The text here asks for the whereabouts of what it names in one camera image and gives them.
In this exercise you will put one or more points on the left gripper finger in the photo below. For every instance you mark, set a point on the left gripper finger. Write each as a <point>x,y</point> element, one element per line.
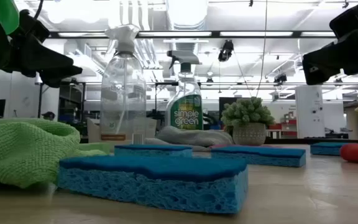
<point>59,73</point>

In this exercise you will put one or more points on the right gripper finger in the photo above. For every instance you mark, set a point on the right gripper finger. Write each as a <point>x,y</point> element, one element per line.
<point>325,63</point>

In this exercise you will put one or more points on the clear spray bottle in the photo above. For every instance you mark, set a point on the clear spray bottle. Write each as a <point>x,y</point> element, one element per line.
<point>123,93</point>

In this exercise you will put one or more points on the green microfiber cloth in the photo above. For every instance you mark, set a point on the green microfiber cloth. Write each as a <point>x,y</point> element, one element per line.
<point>26,149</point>

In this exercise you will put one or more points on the blue sponge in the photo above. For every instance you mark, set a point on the blue sponge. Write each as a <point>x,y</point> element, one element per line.
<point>259,157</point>
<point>151,186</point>
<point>325,149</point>
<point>154,151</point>

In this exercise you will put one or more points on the magenta cloth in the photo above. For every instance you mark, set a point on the magenta cloth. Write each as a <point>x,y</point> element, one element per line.
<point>225,145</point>

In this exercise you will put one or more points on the Simple Green spray bottle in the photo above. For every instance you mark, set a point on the Simple Green spray bottle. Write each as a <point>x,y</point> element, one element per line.
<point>185,112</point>

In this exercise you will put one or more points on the grey cloth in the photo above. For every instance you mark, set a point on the grey cloth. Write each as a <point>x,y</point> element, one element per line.
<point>191,137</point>

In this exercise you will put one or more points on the person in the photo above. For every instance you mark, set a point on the person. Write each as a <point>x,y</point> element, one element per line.
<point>48,115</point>

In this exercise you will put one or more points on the white pillar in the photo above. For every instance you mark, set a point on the white pillar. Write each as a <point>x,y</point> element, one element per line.
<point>309,112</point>

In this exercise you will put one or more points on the red shelf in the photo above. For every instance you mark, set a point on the red shelf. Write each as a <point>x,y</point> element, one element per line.
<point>283,129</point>

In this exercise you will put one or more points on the potted succulent plant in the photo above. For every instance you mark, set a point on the potted succulent plant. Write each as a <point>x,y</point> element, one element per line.
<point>247,121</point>

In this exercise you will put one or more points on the black hanging camera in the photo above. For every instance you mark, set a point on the black hanging camera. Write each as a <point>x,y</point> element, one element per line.
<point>280,78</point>
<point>225,49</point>

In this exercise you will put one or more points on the black table frame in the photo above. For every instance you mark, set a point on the black table frame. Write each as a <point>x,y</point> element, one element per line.
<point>322,141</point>

